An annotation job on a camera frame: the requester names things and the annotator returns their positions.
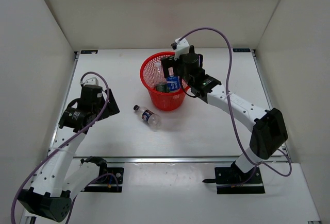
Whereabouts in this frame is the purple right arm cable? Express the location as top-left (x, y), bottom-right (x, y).
top-left (177, 27), bottom-right (292, 187)

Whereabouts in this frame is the clear blue-label water bottle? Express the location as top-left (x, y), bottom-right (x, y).
top-left (167, 76), bottom-right (180, 93)

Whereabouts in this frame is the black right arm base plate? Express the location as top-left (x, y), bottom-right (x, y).
top-left (202, 162), bottom-right (266, 195)

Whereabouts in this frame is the clear green-label water bottle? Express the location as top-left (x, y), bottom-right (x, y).
top-left (154, 62), bottom-right (168, 93)

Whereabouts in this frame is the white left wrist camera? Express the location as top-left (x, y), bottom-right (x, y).
top-left (80, 77), bottom-right (99, 86)

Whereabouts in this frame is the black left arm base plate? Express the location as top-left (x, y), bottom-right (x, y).
top-left (82, 163), bottom-right (124, 193)

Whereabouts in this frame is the aluminium front table rail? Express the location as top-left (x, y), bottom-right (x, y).
top-left (71, 156), bottom-right (245, 163)

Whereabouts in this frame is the red mesh plastic bin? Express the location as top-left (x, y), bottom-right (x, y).
top-left (140, 51), bottom-right (187, 111)

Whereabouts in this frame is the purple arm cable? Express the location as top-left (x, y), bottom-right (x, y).
top-left (10, 72), bottom-right (121, 224)
top-left (177, 27), bottom-right (292, 187)

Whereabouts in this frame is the blue sticker right corner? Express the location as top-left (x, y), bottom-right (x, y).
top-left (233, 48), bottom-right (251, 53)

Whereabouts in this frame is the blue sticker left corner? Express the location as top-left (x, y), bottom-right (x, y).
top-left (80, 50), bottom-right (98, 55)

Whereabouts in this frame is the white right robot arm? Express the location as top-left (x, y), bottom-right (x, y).
top-left (161, 53), bottom-right (288, 183)

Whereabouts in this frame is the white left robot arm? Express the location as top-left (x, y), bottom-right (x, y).
top-left (17, 84), bottom-right (120, 222)

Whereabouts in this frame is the clear Pepsi-label plastic bottle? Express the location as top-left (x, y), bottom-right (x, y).
top-left (133, 105), bottom-right (161, 128)

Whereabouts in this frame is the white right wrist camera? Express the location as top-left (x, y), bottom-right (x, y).
top-left (171, 38), bottom-right (190, 61)

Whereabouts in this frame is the blue sticker corner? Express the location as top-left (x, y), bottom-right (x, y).
top-left (233, 48), bottom-right (251, 53)
top-left (80, 50), bottom-right (98, 55)

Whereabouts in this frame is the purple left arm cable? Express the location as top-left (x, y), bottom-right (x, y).
top-left (10, 72), bottom-right (121, 224)

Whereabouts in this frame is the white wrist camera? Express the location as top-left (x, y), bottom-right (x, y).
top-left (80, 77), bottom-right (99, 86)
top-left (171, 38), bottom-right (190, 61)

